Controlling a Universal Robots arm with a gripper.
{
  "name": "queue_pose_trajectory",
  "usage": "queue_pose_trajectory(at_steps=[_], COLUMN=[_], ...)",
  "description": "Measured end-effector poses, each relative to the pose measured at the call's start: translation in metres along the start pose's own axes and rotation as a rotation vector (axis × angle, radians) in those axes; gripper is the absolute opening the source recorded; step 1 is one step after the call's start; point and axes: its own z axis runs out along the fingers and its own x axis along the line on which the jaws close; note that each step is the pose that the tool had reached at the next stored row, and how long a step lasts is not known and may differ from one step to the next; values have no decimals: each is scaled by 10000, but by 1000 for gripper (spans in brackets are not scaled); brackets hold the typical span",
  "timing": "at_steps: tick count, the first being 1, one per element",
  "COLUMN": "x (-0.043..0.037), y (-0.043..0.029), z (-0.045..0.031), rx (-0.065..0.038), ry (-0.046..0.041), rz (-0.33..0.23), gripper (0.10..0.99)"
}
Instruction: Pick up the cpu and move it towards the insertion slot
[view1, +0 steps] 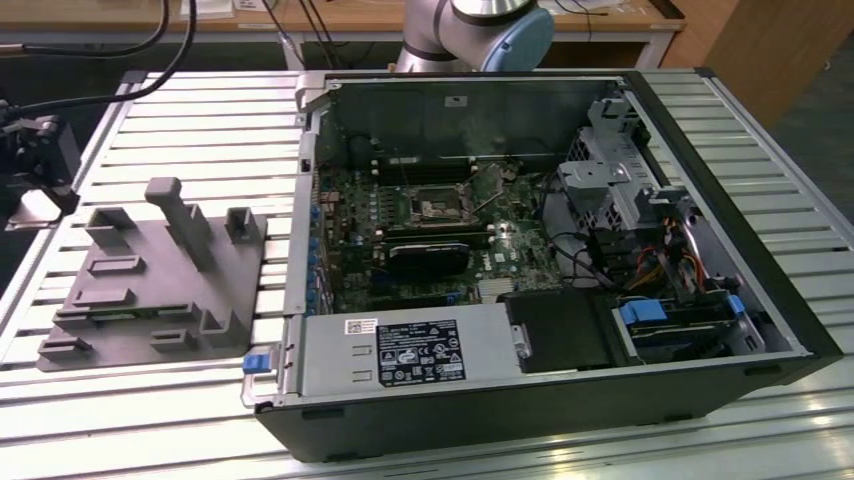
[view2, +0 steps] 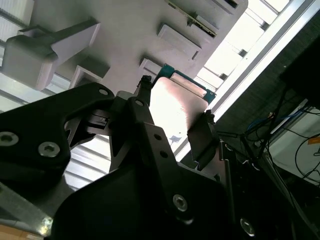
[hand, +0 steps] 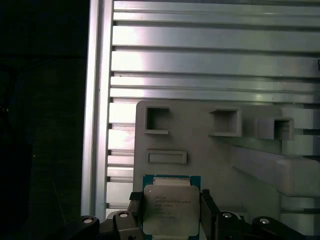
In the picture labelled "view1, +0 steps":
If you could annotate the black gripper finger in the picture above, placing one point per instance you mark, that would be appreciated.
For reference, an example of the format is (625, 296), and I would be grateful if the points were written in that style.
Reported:
(62, 200)

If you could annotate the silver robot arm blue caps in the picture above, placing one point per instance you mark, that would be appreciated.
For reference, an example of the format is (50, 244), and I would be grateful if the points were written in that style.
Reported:
(460, 35)

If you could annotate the black RAM slot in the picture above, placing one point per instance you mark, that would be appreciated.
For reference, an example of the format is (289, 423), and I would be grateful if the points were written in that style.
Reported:
(440, 241)
(433, 231)

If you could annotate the CPU socket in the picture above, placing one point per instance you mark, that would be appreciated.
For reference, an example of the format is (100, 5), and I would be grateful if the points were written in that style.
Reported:
(440, 206)

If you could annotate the grey parts rack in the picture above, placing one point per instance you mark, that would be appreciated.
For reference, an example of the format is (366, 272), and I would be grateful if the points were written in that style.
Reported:
(166, 280)

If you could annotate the blue case latch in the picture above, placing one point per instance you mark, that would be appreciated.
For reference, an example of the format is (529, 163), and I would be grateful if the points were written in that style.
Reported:
(256, 363)

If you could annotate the grey power supply unit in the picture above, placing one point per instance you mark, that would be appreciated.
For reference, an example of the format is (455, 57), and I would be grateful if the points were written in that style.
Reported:
(333, 350)

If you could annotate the black graphics card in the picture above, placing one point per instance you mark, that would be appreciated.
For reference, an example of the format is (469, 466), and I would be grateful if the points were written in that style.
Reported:
(427, 259)

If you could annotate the silver chipset heat sink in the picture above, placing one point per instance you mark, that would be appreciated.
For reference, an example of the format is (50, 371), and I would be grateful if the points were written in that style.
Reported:
(499, 287)

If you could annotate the green motherboard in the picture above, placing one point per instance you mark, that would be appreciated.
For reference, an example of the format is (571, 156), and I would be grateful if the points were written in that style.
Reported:
(527, 260)

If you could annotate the black open PC case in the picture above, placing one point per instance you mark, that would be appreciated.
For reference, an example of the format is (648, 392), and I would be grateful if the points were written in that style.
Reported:
(467, 425)

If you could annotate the black plastic shroud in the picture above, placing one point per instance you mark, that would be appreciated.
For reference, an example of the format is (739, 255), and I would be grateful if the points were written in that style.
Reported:
(560, 330)

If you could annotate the silver metal drive cage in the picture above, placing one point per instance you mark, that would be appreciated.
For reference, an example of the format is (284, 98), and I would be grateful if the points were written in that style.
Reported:
(593, 185)

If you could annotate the hard disk in blue carrier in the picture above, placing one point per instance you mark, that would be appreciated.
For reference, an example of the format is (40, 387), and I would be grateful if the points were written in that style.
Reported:
(643, 312)

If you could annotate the small blue clip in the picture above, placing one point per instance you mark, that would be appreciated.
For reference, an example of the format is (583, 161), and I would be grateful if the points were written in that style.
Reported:
(735, 306)

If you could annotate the wooden cabinet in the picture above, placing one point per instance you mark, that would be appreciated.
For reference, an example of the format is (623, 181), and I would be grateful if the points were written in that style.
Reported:
(787, 55)

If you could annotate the wooden desk white frame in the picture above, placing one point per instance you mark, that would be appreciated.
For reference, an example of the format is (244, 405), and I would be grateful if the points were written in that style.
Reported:
(333, 25)

